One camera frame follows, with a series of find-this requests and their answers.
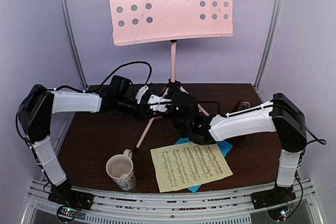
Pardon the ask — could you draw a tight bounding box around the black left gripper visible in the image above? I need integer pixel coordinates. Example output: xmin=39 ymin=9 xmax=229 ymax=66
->
xmin=116 ymin=95 xmax=159 ymax=120

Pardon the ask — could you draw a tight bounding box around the yellow sheet music page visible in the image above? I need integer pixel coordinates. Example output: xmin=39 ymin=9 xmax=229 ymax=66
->
xmin=150 ymin=143 xmax=233 ymax=193

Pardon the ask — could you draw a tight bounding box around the blue sheet music page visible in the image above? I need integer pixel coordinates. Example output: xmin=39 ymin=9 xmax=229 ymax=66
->
xmin=175 ymin=138 xmax=233 ymax=193

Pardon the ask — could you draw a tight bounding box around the dark red wooden metronome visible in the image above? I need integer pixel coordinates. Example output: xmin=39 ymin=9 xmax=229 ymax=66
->
xmin=231 ymin=99 xmax=250 ymax=113

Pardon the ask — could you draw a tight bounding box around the pink music stand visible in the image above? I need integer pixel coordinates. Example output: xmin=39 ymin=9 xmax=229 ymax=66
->
xmin=106 ymin=0 xmax=235 ymax=152

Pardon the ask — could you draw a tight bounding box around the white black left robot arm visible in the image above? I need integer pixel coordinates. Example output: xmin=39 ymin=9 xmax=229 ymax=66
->
xmin=18 ymin=76 xmax=156 ymax=205

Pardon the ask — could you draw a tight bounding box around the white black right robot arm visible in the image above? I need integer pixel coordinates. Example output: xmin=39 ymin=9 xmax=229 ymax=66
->
xmin=156 ymin=92 xmax=308 ymax=204

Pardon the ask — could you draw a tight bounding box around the white patterned ceramic mug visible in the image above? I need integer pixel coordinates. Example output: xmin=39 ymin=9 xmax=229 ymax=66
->
xmin=106 ymin=149 xmax=137 ymax=191

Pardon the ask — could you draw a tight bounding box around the left round circuit board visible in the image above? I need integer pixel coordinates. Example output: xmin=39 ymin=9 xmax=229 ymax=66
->
xmin=56 ymin=206 xmax=79 ymax=223

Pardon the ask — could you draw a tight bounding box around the round circuit board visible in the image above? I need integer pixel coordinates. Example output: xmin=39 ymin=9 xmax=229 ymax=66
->
xmin=267 ymin=206 xmax=292 ymax=222
xmin=56 ymin=206 xmax=79 ymax=223

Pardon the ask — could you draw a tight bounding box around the right round circuit board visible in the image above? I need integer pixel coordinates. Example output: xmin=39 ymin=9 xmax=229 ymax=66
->
xmin=267 ymin=206 xmax=292 ymax=222

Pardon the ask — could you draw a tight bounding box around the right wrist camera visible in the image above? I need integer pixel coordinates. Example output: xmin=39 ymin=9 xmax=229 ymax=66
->
xmin=148 ymin=94 xmax=171 ymax=113

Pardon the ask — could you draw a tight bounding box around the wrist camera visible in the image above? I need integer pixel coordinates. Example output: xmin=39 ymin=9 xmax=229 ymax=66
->
xmin=148 ymin=94 xmax=171 ymax=113
xmin=135 ymin=83 xmax=155 ymax=104

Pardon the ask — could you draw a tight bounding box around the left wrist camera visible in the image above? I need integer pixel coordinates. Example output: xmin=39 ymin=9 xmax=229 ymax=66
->
xmin=135 ymin=83 xmax=155 ymax=104

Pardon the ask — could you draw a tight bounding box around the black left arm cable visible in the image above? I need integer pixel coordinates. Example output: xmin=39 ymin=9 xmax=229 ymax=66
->
xmin=99 ymin=61 xmax=153 ymax=88

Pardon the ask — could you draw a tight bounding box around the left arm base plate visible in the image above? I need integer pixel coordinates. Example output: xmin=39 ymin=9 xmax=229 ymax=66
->
xmin=48 ymin=191 xmax=94 ymax=210

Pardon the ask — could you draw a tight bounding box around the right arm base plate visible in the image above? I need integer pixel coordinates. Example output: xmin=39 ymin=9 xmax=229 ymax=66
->
xmin=251 ymin=187 xmax=296 ymax=209

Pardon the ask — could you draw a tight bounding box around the left aluminium corner post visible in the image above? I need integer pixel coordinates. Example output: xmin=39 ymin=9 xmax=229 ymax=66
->
xmin=60 ymin=0 xmax=88 ymax=89

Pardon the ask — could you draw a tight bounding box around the aluminium corner post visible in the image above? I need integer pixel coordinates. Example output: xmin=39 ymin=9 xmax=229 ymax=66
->
xmin=60 ymin=0 xmax=88 ymax=89
xmin=254 ymin=0 xmax=284 ymax=92

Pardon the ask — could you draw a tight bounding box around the right aluminium corner post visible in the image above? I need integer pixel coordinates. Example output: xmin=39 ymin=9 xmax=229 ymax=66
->
xmin=254 ymin=0 xmax=284 ymax=92

